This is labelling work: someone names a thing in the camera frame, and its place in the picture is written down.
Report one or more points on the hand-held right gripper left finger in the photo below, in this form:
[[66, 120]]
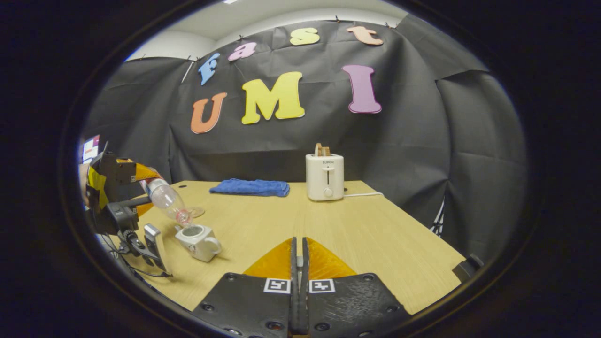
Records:
[[263, 305]]

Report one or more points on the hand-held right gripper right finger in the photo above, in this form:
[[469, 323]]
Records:
[[338, 305]]

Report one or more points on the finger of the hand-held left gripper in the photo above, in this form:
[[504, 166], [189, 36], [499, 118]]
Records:
[[141, 206], [141, 172]]

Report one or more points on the clear plastic water bottle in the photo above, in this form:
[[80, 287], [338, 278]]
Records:
[[166, 199]]

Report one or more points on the silver teacup lid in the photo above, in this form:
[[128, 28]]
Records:
[[299, 262]]

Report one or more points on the clear glass coaster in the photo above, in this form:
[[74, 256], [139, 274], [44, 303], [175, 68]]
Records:
[[198, 212]]

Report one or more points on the white teacup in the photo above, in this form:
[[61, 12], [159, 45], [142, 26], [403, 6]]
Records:
[[199, 244]]

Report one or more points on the computer monitor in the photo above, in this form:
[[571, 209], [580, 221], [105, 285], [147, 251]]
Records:
[[90, 149]]

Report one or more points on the blue towel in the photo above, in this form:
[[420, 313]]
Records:
[[251, 188]]

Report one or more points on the white toaster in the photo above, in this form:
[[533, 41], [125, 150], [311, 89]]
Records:
[[325, 180]]

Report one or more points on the toast slice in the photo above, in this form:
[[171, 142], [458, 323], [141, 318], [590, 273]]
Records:
[[321, 150]]

